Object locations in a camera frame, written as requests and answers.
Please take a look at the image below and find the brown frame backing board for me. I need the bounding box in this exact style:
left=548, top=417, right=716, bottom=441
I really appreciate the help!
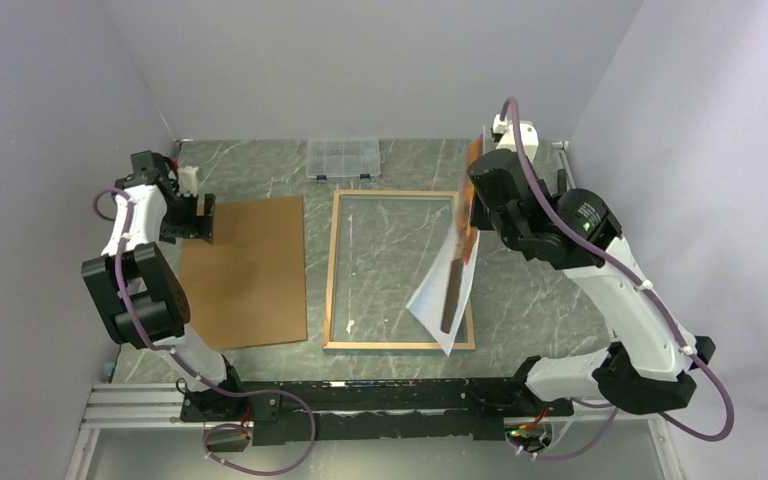
left=179, top=196, right=308, bottom=350

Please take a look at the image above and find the hot air balloon photo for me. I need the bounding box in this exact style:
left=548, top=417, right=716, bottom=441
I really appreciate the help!
left=406, top=137, right=484, bottom=355

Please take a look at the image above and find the wooden picture frame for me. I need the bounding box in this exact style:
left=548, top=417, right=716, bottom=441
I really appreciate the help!
left=323, top=190, right=457, bottom=355

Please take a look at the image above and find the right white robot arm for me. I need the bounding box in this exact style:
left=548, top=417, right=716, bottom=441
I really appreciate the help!
left=467, top=119, right=716, bottom=415

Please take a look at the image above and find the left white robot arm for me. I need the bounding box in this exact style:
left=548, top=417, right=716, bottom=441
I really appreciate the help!
left=81, top=150, right=247, bottom=420

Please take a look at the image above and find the clear plastic organizer box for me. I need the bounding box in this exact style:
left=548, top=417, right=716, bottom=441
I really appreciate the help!
left=306, top=138, right=381, bottom=181

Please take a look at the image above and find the black mounting base bar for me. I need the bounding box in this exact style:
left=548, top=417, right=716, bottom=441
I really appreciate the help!
left=180, top=377, right=574, bottom=446

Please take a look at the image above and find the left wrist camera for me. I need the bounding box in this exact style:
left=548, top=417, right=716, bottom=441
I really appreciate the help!
left=177, top=166, right=200, bottom=197

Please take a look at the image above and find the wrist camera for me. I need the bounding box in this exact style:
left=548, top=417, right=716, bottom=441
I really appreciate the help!
left=177, top=166, right=200, bottom=197
left=491, top=114, right=540, bottom=160

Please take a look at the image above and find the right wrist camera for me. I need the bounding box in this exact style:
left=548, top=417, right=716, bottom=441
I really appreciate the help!
left=491, top=114, right=540, bottom=160

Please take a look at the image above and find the aluminium rail frame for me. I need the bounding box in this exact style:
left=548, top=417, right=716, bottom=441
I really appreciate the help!
left=66, top=384, right=685, bottom=479

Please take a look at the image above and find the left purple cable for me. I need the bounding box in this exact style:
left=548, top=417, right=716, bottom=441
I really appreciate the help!
left=92, top=188, right=319, bottom=478

